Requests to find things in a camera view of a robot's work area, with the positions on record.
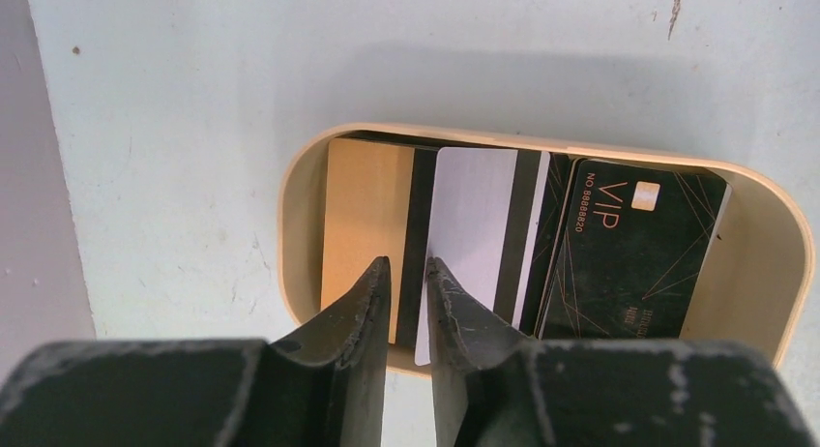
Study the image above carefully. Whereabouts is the white grey credit card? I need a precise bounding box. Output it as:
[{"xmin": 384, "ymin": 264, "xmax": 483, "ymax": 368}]
[{"xmin": 427, "ymin": 147, "xmax": 553, "ymax": 328}]

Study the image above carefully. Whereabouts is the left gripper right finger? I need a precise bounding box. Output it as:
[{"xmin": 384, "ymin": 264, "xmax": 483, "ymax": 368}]
[{"xmin": 426, "ymin": 257, "xmax": 816, "ymax": 446}]

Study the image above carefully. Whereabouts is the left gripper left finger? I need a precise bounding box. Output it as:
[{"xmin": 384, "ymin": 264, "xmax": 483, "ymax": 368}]
[{"xmin": 1, "ymin": 257, "xmax": 391, "ymax": 446}]

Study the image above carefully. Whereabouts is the black credit card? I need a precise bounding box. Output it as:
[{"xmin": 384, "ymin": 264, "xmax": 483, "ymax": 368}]
[
  {"xmin": 518, "ymin": 153, "xmax": 571, "ymax": 335},
  {"xmin": 535, "ymin": 159, "xmax": 731, "ymax": 339}
]

